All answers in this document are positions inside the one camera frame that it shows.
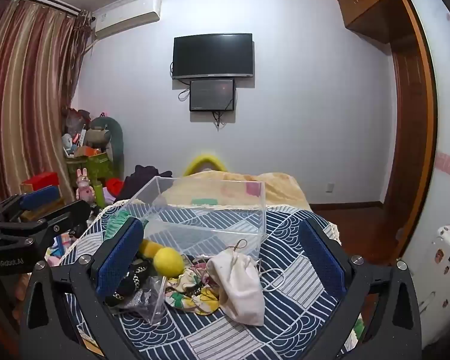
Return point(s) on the blue patterned cloth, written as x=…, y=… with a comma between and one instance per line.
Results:
x=288, y=311

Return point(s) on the large clear acrylic box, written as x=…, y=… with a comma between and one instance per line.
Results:
x=213, y=228

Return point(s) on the yellow blanket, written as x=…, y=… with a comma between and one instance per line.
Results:
x=281, y=191

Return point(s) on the clear plastic zip bag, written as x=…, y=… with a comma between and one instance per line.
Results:
x=155, y=303

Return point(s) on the green bottle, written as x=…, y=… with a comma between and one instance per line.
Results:
x=98, y=195

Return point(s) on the small black wall monitor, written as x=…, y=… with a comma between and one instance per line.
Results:
x=212, y=94

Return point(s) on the dark clothes pile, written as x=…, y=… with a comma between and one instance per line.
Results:
x=142, y=180

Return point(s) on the green storage box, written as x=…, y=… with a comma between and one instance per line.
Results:
x=93, y=167

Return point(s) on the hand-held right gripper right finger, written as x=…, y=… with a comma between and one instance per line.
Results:
x=322, y=260

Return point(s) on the floral fabric pouch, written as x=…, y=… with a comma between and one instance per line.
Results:
x=183, y=297

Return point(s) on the yellow plush arch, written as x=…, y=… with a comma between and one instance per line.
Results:
x=198, y=158

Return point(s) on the pink rabbit toy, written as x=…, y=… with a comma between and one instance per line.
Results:
x=84, y=187

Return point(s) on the black wall television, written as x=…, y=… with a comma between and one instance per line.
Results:
x=213, y=54

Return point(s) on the striped brown curtain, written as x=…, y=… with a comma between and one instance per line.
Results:
x=26, y=93

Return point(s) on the red cloth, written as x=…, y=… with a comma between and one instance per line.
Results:
x=115, y=186

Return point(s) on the green knitted cloth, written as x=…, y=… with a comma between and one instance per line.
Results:
x=116, y=220

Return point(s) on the white cabinet with stickers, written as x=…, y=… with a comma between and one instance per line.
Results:
x=438, y=288

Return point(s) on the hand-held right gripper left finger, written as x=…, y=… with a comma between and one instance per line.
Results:
x=119, y=258

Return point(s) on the red box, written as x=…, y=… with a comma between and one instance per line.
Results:
x=41, y=182

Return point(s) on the wooden overhead cabinet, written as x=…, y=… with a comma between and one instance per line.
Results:
x=375, y=3

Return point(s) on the white air conditioner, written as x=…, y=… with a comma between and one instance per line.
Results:
x=129, y=15

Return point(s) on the wooden door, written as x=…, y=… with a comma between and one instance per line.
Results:
x=408, y=138

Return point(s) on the yellow plush toy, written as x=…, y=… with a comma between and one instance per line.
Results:
x=168, y=263

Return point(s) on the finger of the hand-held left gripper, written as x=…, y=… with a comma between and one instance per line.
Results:
x=41, y=197
x=65, y=215

